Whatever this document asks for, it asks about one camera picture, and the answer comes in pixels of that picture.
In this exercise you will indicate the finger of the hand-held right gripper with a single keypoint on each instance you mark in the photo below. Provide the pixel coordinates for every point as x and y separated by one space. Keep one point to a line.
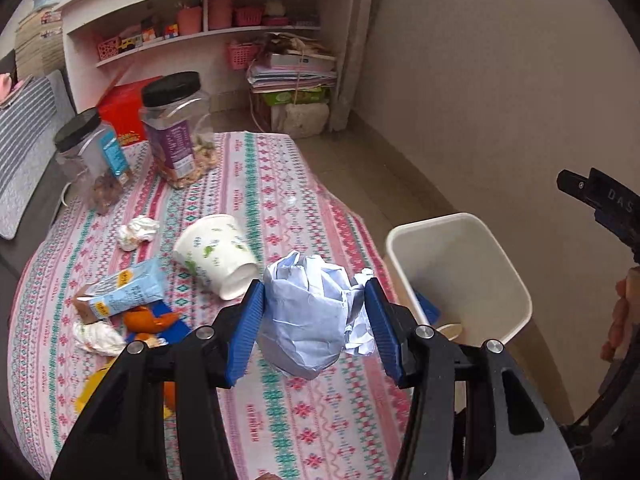
572 182

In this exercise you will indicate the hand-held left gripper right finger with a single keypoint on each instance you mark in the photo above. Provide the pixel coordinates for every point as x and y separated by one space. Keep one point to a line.
382 330

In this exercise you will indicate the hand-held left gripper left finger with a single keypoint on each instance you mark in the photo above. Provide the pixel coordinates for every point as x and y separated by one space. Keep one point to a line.
245 330

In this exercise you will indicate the pale blue paper ball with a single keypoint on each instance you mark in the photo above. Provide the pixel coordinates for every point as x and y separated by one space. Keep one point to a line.
305 310

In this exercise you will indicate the white paper cup green print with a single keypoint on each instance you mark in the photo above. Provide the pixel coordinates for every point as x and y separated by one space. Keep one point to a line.
215 250

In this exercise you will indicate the orange peel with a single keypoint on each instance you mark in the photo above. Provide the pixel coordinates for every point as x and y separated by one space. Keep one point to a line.
142 320

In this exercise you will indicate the white plastic waste bin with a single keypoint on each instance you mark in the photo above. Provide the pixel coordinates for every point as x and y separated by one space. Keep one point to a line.
465 260

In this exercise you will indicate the blue juice carton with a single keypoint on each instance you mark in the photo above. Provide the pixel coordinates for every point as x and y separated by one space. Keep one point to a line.
125 290

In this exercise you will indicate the white tissue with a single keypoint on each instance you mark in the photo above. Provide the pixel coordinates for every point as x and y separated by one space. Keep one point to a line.
97 337
137 230

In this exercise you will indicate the yellow wrapper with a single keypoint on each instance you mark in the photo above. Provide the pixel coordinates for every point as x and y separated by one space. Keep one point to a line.
90 390

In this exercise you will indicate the person's right hand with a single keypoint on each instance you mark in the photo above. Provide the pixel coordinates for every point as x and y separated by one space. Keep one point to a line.
620 310

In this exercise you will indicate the blue and white packet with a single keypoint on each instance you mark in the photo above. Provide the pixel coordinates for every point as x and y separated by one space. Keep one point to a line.
427 307

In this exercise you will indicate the blue plastic sheet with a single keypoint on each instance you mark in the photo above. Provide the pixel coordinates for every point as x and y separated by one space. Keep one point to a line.
172 332

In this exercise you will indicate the patterned pink green tablecloth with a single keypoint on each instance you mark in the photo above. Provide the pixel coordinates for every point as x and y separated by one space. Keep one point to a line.
280 200

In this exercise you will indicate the clear jar purple label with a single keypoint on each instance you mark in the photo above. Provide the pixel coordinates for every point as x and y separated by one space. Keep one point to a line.
175 145

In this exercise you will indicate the white sack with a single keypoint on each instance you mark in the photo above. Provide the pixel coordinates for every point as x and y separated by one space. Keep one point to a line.
302 120

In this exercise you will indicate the clear jar blue label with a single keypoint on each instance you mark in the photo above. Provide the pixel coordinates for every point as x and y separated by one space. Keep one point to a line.
95 160

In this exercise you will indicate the green cardboard box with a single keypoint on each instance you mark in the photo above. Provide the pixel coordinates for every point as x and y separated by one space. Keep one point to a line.
280 97

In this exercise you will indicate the red cardboard box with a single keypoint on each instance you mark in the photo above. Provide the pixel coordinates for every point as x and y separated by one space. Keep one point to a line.
122 115

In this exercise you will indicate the grey curtain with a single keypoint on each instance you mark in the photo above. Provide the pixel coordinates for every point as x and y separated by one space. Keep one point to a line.
350 60

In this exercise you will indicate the stack of books and papers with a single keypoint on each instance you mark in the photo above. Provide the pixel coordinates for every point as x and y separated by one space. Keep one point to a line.
290 77

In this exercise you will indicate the pink plastic basket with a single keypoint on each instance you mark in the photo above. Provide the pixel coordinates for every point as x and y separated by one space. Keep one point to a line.
107 50
248 16
242 55

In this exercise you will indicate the grey striped cushion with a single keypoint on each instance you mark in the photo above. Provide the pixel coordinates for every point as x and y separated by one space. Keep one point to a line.
25 150

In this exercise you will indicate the yellow toy car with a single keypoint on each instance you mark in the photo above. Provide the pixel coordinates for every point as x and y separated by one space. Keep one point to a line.
129 44

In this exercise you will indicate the colourful puzzle cube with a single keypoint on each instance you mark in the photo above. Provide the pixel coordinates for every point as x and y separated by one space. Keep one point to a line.
171 30

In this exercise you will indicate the pink tray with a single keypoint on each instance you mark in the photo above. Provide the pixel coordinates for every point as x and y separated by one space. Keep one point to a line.
276 21

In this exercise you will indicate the colourful toy box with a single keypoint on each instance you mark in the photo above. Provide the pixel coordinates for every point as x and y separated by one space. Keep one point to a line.
149 30

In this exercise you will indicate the pink pot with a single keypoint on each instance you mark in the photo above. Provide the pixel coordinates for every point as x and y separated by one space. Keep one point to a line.
189 20
220 12

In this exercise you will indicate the white plush toy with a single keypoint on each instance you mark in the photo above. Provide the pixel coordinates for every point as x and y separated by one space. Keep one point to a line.
274 7

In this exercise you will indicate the pink plush toy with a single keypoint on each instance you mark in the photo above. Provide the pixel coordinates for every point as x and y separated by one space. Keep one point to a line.
6 86

